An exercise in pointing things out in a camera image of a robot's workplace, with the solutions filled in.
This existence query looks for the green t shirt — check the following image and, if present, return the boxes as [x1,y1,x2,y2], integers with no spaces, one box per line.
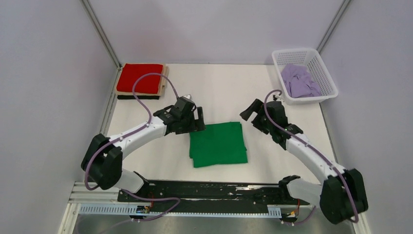
[189,122,248,168]

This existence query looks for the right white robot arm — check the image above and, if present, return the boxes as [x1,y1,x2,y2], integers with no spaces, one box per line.
[240,99,369,224]

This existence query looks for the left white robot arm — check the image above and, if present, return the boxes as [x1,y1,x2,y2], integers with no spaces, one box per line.
[80,95,206,201]

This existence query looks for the purple t shirt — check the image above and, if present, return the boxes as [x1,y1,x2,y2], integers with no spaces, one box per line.
[281,64,321,98]

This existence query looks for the white plastic basket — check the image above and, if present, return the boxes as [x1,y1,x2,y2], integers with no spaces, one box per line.
[272,48,338,105]

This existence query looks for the folded red t shirt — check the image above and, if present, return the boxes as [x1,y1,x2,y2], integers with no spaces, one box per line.
[116,63,164,95]

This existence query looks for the folded black t shirt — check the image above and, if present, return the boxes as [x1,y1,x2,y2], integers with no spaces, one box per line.
[117,95,160,100]

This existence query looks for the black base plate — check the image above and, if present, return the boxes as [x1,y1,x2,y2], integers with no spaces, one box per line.
[137,180,308,213]

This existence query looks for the aluminium rail frame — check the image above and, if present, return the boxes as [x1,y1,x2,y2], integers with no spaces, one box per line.
[61,182,372,234]

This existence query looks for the white slotted cable duct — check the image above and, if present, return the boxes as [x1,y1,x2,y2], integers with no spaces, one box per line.
[78,204,282,218]

